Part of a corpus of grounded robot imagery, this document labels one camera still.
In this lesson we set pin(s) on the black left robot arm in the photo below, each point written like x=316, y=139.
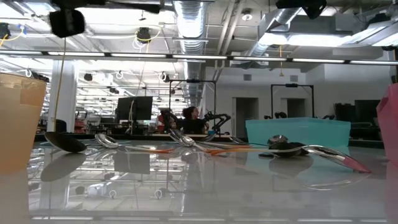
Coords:
x=133, y=7

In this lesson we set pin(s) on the background black robot arm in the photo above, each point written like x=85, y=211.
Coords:
x=168, y=118
x=219, y=117

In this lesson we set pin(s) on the white pillar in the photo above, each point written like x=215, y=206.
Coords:
x=70, y=93

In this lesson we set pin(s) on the black monitor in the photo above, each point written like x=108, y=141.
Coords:
x=136, y=109

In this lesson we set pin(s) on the dark cabinets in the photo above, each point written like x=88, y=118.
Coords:
x=367, y=112

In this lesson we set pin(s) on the long ceiling light strip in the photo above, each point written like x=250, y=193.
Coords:
x=199, y=57

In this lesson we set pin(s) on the teal plastic tray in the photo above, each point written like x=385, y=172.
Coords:
x=298, y=130

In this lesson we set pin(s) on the red chair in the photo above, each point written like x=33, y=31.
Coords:
x=160, y=122

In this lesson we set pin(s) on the pile of spoons on table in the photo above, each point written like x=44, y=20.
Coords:
x=149, y=136

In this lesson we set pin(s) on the person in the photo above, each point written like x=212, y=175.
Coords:
x=192, y=124

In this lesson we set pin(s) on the black ceiling camera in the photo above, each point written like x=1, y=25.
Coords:
x=4, y=30
x=143, y=35

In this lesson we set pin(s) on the black frame stand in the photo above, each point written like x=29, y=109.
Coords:
x=192, y=81
x=292, y=85

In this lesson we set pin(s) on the ribbed silver ventilation duct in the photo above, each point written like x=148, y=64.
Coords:
x=191, y=25

